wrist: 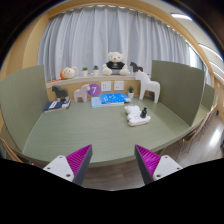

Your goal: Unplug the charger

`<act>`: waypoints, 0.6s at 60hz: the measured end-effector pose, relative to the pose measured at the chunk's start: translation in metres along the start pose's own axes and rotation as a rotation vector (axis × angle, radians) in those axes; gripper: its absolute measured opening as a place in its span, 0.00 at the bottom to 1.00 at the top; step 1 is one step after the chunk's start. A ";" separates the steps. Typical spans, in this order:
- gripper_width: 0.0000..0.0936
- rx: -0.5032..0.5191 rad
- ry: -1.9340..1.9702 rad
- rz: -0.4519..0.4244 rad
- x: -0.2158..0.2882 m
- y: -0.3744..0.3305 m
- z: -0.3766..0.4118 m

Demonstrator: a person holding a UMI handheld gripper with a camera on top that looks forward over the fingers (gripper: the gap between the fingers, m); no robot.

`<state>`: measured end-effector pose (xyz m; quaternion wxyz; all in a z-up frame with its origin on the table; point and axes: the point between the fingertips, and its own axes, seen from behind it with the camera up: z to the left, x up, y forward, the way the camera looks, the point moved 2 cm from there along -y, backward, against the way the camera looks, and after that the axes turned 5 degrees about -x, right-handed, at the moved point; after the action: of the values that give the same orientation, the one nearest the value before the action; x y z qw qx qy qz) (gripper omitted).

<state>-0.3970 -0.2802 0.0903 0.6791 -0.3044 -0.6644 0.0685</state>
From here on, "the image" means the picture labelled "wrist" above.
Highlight left potted plant on shelf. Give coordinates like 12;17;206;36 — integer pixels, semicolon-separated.
82;67;88;77

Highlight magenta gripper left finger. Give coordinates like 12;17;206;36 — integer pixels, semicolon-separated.
44;145;93;186

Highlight black charger plug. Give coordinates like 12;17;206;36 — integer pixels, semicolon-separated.
140;107;147;118

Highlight wooden chair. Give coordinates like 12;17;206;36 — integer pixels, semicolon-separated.
180;105;216;150

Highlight white teddy bear black shirt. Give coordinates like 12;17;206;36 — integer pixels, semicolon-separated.
102;52;129;76

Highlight light blue book underneath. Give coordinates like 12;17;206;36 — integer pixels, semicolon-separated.
91;97;124;108

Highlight small potted plant on desk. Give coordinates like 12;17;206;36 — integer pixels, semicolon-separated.
128;86;134;99

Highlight potted plant on shelf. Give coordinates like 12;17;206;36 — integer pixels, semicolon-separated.
93;65;99;76
82;67;88;77

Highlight right green desk divider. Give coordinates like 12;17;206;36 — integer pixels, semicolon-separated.
151;60;204;126

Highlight right potted plant on shelf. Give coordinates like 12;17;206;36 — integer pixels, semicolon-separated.
93;65;99;76

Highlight green desk divider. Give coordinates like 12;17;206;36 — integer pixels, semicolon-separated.
151;60;204;126
0;66;48;151

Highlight white charger cable bundle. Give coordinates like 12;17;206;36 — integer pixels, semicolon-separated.
124;104;142;121

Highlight large white wooden horse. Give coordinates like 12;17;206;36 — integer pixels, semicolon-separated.
135;71;160;103

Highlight right white wall socket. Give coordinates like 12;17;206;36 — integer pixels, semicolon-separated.
114;81;124;91

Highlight purple round number sign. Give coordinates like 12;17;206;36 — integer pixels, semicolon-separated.
88;84;101;97

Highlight white wall socket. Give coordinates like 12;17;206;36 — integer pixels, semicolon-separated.
114;81;124;91
101;81;111;92

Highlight left green desk divider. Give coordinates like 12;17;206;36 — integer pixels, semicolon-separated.
0;66;48;151

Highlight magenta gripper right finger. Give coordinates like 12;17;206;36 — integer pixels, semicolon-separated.
134;145;182;185

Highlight grey curtain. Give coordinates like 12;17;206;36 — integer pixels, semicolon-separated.
38;6;190;81

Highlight orange white plush toy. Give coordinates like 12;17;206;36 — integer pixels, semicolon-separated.
60;67;77;80

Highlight left white wall socket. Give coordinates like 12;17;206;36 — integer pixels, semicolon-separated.
101;81;111;92

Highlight dark grey wooden horse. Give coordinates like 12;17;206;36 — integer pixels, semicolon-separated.
52;85;69;102

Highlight white power strip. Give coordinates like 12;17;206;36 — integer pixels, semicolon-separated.
127;116;151;126

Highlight small black horse figurine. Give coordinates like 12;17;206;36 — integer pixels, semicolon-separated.
130;62;143;72

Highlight dark navy book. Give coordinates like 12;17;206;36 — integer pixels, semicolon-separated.
43;100;70;112

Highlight pink wooden horse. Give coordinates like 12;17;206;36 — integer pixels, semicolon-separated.
74;84;90;102

